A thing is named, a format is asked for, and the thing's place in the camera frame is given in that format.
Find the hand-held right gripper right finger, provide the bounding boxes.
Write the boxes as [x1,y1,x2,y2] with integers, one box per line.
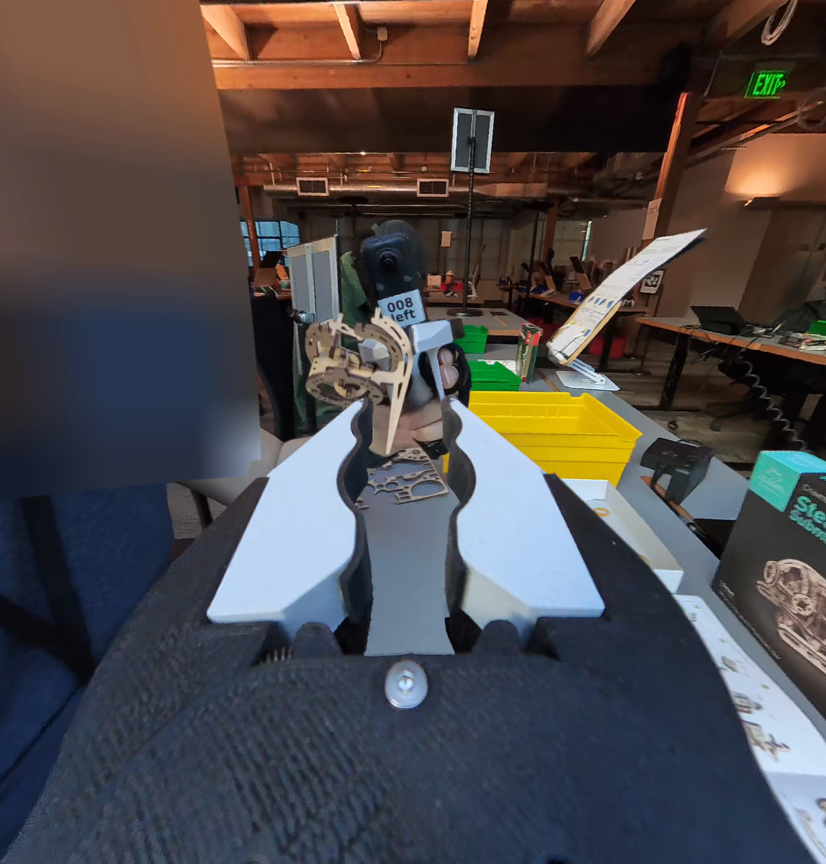
[444,397,606,654]

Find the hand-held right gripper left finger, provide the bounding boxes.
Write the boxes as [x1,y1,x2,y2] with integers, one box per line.
[207,398,375,654]

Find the assembled wooden model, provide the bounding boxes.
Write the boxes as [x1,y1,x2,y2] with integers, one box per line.
[303,307,415,457]

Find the laser-cut wooden parts sheet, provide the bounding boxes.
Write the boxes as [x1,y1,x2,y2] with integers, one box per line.
[355,445,451,509]

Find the black model kit box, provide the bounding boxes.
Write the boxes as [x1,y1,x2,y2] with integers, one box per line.
[713,451,826,718]

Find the model instruction booklet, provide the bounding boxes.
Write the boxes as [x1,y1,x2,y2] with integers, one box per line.
[675,594,826,864]

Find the person's left hand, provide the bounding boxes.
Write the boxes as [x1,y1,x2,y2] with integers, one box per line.
[369,343,465,457]

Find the grey panel with clamp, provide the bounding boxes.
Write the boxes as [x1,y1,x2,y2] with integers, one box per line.
[286,236,340,326]

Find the green and red carton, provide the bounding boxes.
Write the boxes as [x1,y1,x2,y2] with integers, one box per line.
[517,323,544,383]

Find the white cardboard box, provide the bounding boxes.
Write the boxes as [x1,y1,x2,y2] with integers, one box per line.
[561,478,685,595]

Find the stacked yellow plastic bins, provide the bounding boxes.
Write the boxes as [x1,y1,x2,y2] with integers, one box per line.
[443,390,643,488]

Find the light panel on pole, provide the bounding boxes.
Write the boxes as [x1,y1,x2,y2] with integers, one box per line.
[447,108,496,320]

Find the white document stand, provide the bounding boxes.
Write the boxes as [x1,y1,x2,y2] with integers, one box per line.
[555,356,620,393]

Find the black power adapter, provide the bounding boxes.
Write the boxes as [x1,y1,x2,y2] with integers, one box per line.
[640,437,715,504]

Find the printed sheet on document holder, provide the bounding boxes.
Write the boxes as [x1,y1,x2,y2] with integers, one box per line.
[546,228,708,367]

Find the black laptop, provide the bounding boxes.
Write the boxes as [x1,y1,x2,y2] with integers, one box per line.
[691,305,749,336]

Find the person's dark blue clothing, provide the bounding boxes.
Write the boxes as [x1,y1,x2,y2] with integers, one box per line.
[0,482,208,864]

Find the wooden desk with black legs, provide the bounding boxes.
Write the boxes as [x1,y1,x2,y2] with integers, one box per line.
[634,315,826,446]

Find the black coiled cable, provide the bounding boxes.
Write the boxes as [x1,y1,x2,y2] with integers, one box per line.
[736,356,809,452]

